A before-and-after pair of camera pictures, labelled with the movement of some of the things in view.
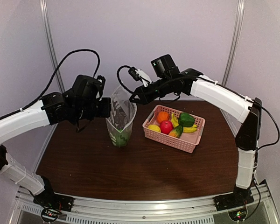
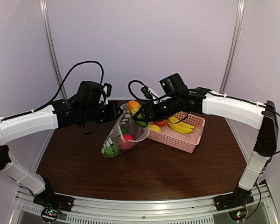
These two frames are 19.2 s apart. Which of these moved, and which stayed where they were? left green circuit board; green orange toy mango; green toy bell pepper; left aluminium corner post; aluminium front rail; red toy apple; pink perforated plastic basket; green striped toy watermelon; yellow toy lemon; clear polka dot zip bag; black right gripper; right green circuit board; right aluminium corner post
Moved: black right gripper; green orange toy mango; clear polka dot zip bag; green toy bell pepper; red toy apple; green striped toy watermelon
Stayed: right aluminium corner post; aluminium front rail; left green circuit board; left aluminium corner post; yellow toy lemon; right green circuit board; pink perforated plastic basket
